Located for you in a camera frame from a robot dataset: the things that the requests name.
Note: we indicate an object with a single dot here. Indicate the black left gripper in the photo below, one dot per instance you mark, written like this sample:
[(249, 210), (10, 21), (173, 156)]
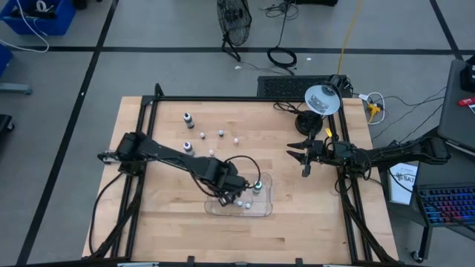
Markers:
[(234, 185)]

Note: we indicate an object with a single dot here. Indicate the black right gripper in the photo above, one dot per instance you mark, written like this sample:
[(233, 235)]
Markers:
[(317, 152)]

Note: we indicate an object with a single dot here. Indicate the large green food coloring bottle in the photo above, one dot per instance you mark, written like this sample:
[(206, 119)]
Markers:
[(257, 185)]

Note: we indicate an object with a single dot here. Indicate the large purple food coloring bottle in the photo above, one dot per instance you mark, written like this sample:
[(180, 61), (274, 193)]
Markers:
[(188, 147)]

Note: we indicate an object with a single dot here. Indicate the large black food coloring bottle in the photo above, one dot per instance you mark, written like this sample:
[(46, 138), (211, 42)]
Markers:
[(188, 119)]

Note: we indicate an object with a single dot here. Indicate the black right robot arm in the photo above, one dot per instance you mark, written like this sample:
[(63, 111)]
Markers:
[(393, 152)]

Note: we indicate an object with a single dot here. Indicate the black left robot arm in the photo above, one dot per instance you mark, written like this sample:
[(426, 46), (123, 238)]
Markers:
[(167, 153)]

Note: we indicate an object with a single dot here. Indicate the clear plastic bin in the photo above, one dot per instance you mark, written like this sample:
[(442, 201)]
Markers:
[(259, 207)]

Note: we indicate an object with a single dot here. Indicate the black desk lamp white shade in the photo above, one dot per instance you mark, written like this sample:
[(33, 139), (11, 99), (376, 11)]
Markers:
[(323, 99)]

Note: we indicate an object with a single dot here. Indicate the black keyboard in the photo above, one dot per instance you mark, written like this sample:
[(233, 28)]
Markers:
[(282, 87)]

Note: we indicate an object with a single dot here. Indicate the yellow plug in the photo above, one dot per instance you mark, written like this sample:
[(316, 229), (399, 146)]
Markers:
[(374, 108)]

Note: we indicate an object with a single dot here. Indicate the white printed paper sheet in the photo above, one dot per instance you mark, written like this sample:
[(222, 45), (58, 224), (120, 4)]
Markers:
[(402, 185)]

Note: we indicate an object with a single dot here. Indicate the black floor fan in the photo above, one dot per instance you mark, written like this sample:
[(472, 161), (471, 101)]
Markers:
[(234, 16)]

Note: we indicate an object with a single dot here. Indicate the black floor box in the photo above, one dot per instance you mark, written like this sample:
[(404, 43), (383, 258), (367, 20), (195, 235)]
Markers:
[(315, 2)]

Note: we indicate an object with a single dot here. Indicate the black wheeled cart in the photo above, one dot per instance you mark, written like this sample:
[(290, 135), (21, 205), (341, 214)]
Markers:
[(452, 174)]

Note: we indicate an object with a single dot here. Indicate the grey desk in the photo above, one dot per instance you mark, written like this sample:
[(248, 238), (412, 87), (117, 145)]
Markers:
[(454, 118)]

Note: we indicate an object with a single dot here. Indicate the backlit rainbow keyboard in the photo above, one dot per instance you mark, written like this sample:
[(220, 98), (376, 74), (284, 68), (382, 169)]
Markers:
[(449, 207)]

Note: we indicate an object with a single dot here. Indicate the red object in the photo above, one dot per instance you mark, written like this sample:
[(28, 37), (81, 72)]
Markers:
[(467, 102)]

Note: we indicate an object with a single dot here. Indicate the black wheeled object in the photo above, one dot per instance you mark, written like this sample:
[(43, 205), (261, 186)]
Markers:
[(4, 126)]

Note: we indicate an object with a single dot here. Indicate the blue plastic crate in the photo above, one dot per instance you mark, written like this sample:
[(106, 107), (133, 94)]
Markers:
[(59, 24), (4, 59)]

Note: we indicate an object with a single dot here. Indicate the black aluminium table frame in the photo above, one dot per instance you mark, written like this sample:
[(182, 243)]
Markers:
[(222, 99)]

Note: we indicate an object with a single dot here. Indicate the grey floor bracket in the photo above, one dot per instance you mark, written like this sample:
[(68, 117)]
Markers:
[(15, 89)]

